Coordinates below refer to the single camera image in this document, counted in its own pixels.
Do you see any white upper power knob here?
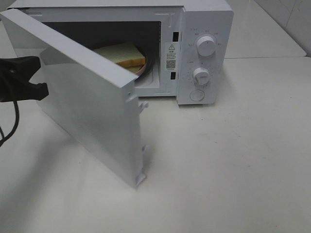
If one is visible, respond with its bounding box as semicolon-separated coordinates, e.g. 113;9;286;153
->
196;35;216;57

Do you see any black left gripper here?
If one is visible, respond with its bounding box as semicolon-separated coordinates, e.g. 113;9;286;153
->
0;56;49;102

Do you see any round white door button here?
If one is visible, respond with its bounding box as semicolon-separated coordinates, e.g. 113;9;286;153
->
190;90;205;101

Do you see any glass microwave turntable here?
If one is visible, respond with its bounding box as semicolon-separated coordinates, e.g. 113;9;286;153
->
135;54;155;82

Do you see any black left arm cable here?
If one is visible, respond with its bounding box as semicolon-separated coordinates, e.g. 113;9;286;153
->
0;100;19;146

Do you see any toast sandwich with lettuce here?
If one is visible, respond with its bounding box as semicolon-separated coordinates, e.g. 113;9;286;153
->
93;42;146;73

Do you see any white microwave oven body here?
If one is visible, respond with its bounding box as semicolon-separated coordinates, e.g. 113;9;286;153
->
6;0;234;105

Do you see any white lower timer knob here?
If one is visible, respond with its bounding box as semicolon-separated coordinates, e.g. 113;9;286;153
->
193;67;210;85

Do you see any white microwave door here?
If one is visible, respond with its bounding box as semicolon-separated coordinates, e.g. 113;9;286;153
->
0;9;148;188

